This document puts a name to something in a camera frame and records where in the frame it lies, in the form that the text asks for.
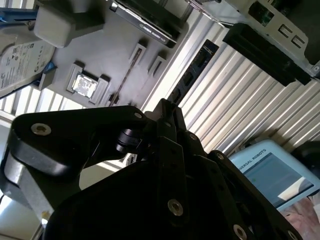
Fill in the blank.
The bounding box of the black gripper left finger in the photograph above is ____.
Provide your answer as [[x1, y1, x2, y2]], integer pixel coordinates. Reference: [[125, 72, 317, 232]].
[[2, 98, 191, 229]]

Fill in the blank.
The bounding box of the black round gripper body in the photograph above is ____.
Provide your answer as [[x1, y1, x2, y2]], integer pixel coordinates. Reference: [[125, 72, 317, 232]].
[[43, 161, 228, 240]]

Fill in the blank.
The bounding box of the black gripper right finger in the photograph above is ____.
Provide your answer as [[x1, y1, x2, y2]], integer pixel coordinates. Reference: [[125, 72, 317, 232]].
[[174, 107, 303, 240]]

